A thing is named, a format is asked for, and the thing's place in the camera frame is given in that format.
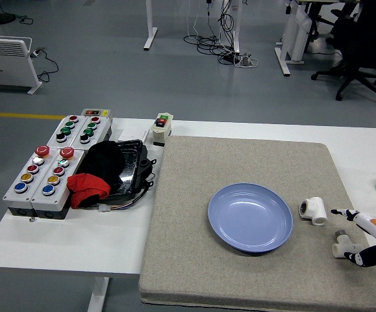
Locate red cloth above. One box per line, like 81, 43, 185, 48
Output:
66, 173, 111, 209

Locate grey box, red green black buttons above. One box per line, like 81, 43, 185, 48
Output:
71, 116, 114, 149
46, 114, 88, 147

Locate white paper sheet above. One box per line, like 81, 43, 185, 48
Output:
114, 127, 150, 144

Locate grey box with red mushroom button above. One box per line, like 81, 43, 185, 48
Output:
2, 146, 60, 217
31, 147, 86, 220

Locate black plastic tray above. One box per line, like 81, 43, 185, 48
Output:
77, 138, 148, 196

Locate black office chair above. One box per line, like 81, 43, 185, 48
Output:
310, 0, 376, 105

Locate black cloth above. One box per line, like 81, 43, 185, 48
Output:
77, 140, 126, 183

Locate heater plug and black cord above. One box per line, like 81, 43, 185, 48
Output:
31, 47, 60, 83

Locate small grey rocker switch box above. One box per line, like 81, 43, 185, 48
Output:
81, 108, 112, 118

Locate white tee pipe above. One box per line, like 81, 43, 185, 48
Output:
298, 196, 329, 226
332, 229, 359, 260

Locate white desk leg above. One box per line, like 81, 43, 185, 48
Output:
143, 0, 158, 51
229, 0, 242, 55

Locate black device with cables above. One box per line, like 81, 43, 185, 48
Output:
134, 157, 158, 190

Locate white panel heater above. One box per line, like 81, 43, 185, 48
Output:
0, 34, 43, 96

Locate black floor cable bundle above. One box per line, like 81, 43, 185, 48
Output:
183, 0, 241, 65

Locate blue plate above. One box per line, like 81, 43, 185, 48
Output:
207, 183, 294, 255

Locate cream switch box, green red buttons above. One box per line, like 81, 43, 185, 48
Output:
151, 112, 175, 147

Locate wire bundle with white connector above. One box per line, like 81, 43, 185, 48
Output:
90, 190, 149, 213

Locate white desk with side panel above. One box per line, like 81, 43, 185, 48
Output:
274, 0, 318, 77

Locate grey-brown mat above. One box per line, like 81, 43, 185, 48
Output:
138, 135, 376, 309

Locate white table leg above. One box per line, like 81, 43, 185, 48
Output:
86, 276, 110, 312

